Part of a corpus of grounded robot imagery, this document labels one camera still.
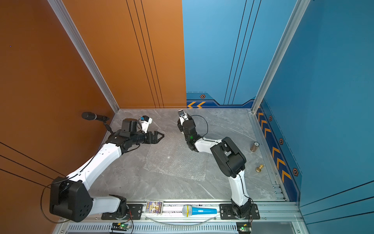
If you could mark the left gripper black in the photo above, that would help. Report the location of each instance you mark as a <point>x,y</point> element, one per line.
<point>155,140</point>

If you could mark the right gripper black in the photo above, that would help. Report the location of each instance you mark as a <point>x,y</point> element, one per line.
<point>180,126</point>

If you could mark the clear bubble wrap sheet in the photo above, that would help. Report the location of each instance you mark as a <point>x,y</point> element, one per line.
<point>176,159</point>

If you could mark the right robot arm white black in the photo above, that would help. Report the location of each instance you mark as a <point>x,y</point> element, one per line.
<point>229,158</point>

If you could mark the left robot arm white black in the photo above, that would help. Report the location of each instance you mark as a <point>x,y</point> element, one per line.
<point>70,198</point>

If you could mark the brown cylindrical can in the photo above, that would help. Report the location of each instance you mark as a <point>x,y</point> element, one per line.
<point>254,147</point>

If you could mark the black microphone on stand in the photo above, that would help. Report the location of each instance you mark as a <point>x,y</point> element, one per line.
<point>90,116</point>

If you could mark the colourful card box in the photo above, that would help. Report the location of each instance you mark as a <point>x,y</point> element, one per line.
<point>154,207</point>

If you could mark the blue toy microphone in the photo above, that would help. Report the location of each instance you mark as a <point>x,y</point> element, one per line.
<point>189,210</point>

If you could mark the small brass bell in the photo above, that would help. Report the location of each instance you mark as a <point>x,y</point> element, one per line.
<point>259,168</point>

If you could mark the left green circuit board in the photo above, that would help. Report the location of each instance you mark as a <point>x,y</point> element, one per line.
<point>119,227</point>

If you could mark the green circuit board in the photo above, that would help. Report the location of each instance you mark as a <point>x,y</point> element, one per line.
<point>244,228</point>
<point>119,227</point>

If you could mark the right green circuit board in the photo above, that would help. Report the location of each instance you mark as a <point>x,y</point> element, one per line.
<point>244,228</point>

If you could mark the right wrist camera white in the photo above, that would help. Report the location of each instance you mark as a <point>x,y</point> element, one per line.
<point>182,115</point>

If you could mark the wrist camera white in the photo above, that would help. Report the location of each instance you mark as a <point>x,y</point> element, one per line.
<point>145,122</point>
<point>182,115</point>

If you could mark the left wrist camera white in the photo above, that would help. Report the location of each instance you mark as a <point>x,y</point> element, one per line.
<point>145,122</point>

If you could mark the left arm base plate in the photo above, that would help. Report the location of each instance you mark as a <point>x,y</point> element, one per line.
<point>130,212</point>

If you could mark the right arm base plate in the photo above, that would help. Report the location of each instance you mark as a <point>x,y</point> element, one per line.
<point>232,211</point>

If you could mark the aluminium front rail frame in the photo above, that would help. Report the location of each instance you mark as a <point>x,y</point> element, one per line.
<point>276,217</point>

